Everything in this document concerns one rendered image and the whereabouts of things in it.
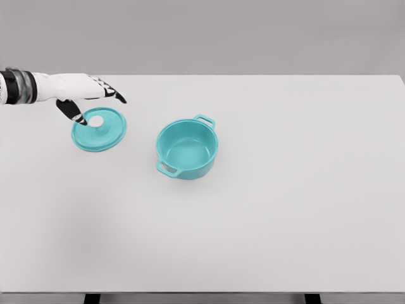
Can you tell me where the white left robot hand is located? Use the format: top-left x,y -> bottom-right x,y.
51,73 -> 128,127

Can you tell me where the teal pot lid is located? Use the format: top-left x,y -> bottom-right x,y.
70,106 -> 128,153

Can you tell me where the teal pot with handles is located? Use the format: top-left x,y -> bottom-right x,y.
155,114 -> 220,181

